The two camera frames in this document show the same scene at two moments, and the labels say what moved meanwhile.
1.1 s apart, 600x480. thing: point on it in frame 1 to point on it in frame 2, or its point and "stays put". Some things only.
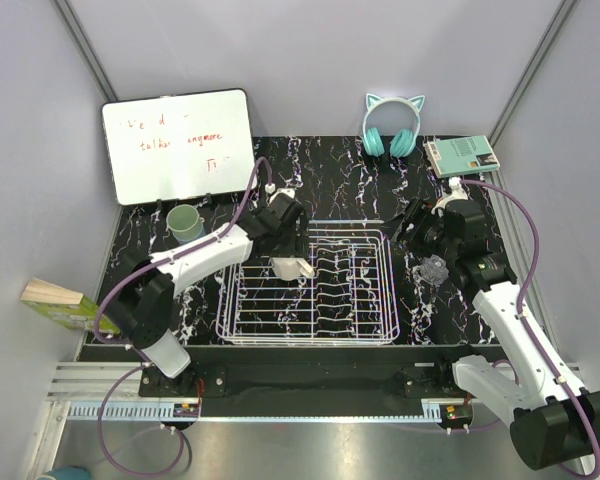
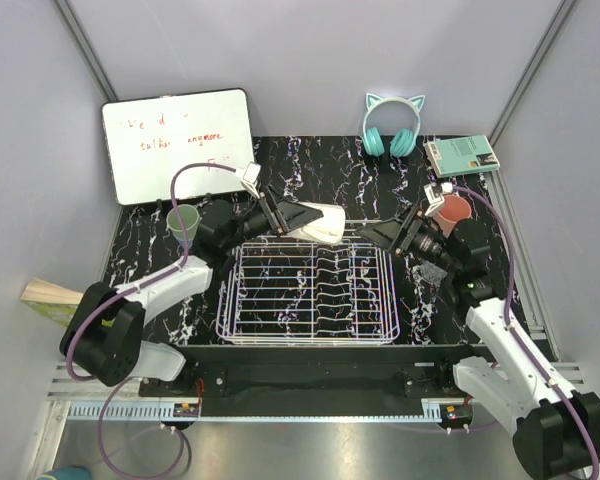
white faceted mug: x=292 y=268 to x=328 y=229
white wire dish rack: x=349 y=299 stays put
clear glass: x=432 y=269 stays put
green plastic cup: x=184 y=221 stays put
